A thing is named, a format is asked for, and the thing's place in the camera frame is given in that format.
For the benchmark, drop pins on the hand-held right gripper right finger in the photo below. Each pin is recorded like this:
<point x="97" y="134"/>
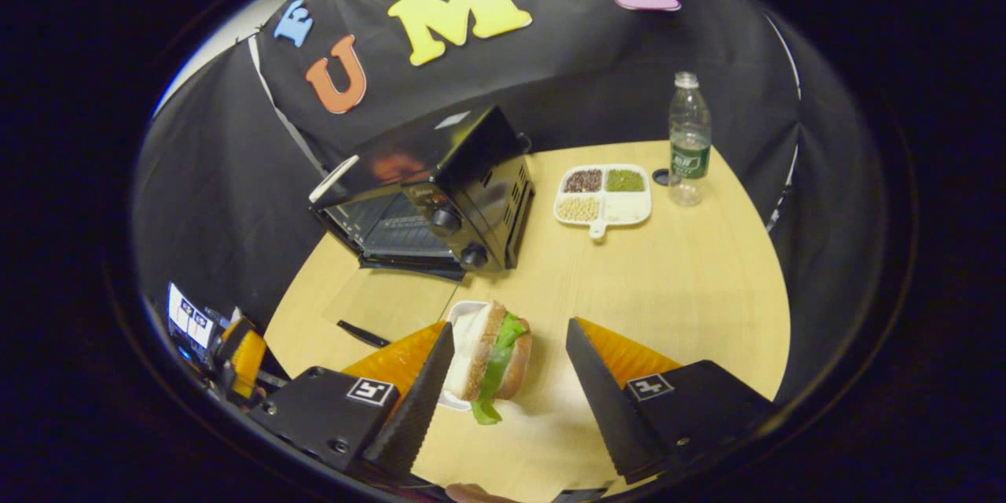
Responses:
<point x="605" y="416"/>

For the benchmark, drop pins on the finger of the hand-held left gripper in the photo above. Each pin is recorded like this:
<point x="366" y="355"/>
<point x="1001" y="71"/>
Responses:
<point x="250" y="357"/>

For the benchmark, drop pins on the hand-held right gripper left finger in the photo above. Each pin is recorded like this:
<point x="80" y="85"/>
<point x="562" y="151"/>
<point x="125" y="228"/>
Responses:
<point x="413" y="416"/>

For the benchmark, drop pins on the lettuce sandwich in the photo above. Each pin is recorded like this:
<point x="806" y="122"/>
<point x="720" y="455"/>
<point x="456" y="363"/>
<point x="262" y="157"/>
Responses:
<point x="491" y="354"/>

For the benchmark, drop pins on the black electric oven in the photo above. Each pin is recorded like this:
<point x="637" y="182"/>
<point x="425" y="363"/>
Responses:
<point x="479" y="165"/>

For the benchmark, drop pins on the small white plate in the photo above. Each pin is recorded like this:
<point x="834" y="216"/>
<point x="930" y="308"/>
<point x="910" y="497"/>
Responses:
<point x="460" y="310"/>

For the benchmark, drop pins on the white divided plate with beans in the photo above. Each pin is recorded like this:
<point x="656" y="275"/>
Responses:
<point x="621" y="208"/>

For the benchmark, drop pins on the black bottle cap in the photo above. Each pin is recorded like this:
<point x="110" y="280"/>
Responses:
<point x="661" y="177"/>

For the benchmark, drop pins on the clear plastic water bottle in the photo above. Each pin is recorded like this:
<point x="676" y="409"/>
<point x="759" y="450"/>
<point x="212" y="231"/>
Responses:
<point x="690" y="141"/>

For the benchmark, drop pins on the black backdrop cloth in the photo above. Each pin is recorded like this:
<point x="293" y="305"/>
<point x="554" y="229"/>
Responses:
<point x="550" y="71"/>

